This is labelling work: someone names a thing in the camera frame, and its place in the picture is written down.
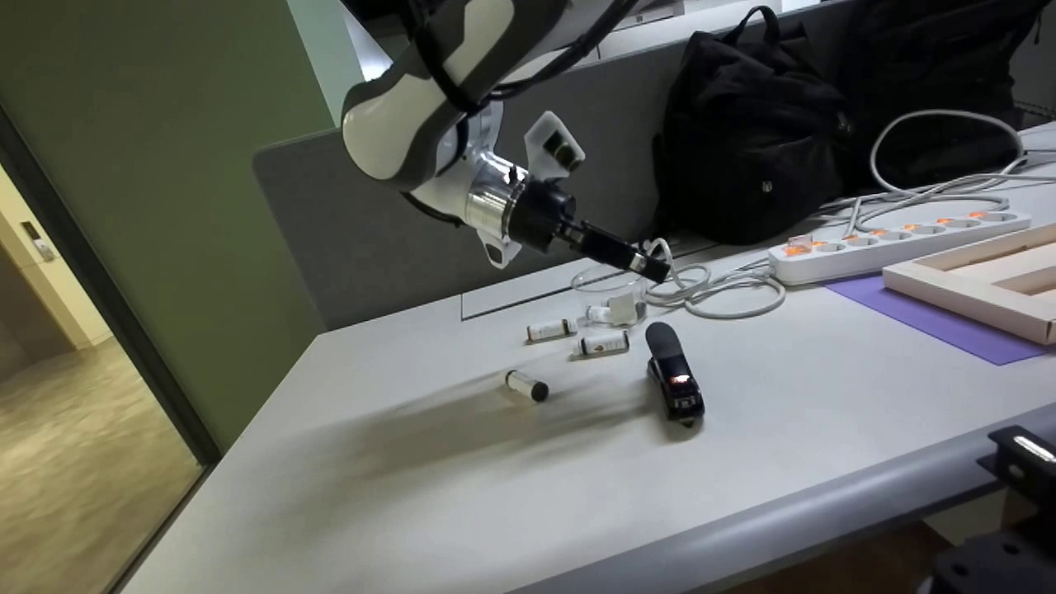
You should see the black backpack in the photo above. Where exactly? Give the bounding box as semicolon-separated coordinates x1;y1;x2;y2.
653;3;855;248

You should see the cream door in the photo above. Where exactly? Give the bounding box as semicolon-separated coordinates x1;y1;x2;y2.
0;161;115;357

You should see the small white plastic piece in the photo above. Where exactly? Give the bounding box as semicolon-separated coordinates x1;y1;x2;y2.
602;288;653;332

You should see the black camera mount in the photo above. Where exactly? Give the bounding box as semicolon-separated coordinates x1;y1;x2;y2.
917;423;1056;594

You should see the dark door frame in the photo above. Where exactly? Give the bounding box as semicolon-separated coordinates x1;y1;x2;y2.
0;106;224;472

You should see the small white cylinder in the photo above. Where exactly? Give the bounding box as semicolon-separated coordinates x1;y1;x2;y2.
502;367;553;408
521;317;576;344
574;326;632;361

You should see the beige plastic tray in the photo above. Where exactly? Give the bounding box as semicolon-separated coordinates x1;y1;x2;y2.
881;221;1056;351

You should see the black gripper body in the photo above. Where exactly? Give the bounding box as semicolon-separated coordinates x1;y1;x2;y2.
503;180;642;276

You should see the white power strip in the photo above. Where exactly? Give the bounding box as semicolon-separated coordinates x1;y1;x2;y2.
766;208;1032;290

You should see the white power strip cable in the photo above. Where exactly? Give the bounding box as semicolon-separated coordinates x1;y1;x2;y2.
640;257;792;323

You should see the grey desk partition panel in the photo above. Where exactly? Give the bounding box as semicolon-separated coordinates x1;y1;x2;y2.
248;48;705;334

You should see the large black bag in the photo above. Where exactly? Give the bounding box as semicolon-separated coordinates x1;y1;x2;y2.
827;0;1050;197

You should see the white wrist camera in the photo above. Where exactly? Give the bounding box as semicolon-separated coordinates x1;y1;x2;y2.
521;111;587;175

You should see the purple mat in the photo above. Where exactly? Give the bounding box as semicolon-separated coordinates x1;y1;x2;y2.
820;270;1053;369

